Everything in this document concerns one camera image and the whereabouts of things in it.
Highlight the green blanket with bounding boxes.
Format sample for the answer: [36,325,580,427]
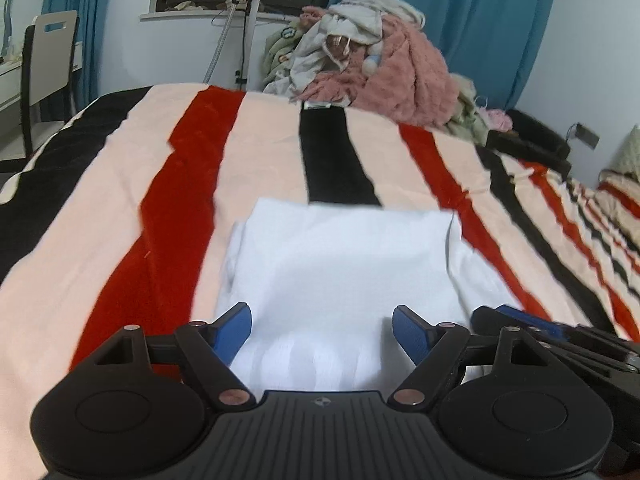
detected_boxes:
[262,20,304,98]

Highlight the blue curtain left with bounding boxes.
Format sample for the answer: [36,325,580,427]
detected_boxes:
[42,0,108,110]

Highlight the wall socket with plug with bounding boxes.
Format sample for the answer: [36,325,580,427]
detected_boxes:
[566,122,600,151]

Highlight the striped pillow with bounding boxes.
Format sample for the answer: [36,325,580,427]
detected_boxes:
[594,170,640,245]

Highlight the blue curtain right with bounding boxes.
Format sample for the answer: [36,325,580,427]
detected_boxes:
[330,0,553,110]

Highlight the blue curtain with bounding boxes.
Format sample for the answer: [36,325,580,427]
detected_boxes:
[330,0,553,110]
[42,0,108,110]

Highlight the white shirt garment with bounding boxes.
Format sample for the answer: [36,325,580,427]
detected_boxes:
[217,198,515,393]

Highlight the small pink garment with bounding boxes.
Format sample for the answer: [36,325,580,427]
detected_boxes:
[478,107,513,132]

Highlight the grey white clothes heap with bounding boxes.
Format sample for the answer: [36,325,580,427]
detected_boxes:
[278,0,426,98]

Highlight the striped fleece bed blanket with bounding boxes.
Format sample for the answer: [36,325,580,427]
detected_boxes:
[1,84,639,479]

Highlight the pink fluffy blanket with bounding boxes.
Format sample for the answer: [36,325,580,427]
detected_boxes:
[302,14,459,128]

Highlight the garment steamer stand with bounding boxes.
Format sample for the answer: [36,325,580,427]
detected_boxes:
[202,0,266,92]

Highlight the grey chair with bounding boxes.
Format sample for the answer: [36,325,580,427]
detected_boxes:
[1,11,77,172]

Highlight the beige quilted headboard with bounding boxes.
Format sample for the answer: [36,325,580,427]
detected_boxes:
[612,125,640,180]

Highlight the black armchair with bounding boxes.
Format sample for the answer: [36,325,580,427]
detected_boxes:
[486,108,572,178]

